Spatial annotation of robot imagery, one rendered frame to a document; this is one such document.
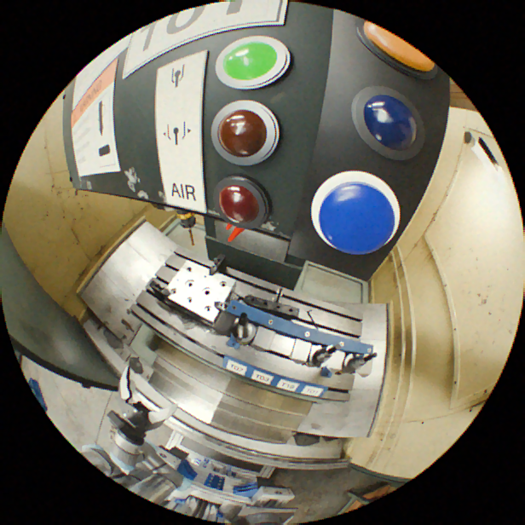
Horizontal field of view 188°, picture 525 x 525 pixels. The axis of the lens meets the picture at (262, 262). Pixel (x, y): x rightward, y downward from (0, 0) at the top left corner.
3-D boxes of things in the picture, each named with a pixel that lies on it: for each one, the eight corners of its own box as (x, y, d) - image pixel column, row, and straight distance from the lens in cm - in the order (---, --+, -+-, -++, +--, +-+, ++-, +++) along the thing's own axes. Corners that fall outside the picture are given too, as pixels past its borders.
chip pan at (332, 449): (334, 456, 134) (339, 458, 129) (86, 328, 170) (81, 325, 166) (345, 432, 130) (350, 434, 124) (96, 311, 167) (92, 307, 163)
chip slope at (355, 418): (345, 432, 130) (369, 437, 109) (236, 412, 108) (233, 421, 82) (368, 318, 147) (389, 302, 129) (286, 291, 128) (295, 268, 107)
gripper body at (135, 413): (141, 398, 54) (129, 425, 59) (123, 396, 47) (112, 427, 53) (164, 415, 51) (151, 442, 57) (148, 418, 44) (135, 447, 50)
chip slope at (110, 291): (145, 360, 124) (123, 350, 102) (96, 311, 167) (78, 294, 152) (209, 262, 141) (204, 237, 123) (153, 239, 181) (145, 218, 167)
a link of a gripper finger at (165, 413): (184, 400, 46) (155, 410, 50) (175, 402, 41) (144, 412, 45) (191, 412, 46) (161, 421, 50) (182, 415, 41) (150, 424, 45)
